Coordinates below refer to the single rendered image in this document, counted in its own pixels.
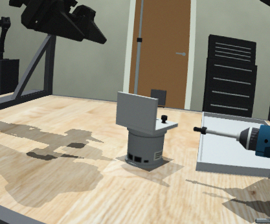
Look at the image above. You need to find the blue electric screwdriver barrel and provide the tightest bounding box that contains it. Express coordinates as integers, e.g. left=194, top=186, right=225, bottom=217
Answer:
left=205, top=125, right=270, bottom=158

